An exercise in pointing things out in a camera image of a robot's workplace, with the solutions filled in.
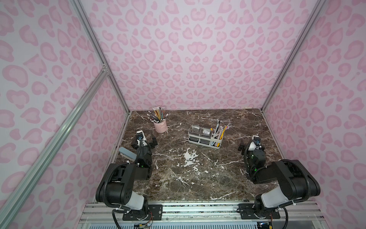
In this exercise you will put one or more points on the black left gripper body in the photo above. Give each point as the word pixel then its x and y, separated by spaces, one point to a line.
pixel 143 143

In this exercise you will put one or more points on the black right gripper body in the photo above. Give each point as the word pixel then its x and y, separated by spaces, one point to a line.
pixel 246 146

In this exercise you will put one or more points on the yellow toothbrush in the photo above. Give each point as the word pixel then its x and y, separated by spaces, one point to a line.
pixel 219 144

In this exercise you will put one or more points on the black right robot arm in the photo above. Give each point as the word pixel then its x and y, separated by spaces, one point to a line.
pixel 295 182

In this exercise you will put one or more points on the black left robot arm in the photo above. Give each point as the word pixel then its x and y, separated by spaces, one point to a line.
pixel 116 187

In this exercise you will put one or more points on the cream toothbrush holder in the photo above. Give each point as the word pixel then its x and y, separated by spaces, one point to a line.
pixel 201 136

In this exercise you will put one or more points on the pink metal pencil bucket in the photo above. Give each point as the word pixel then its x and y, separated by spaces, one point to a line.
pixel 161 127

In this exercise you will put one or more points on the bundle of coloured pencils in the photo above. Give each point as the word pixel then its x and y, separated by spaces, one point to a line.
pixel 157 115

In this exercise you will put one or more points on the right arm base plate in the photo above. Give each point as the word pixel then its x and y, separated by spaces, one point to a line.
pixel 248 211

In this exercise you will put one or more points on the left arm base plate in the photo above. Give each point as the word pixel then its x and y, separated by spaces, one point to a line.
pixel 148 211

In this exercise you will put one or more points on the aluminium front rail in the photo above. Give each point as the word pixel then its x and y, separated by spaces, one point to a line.
pixel 223 214

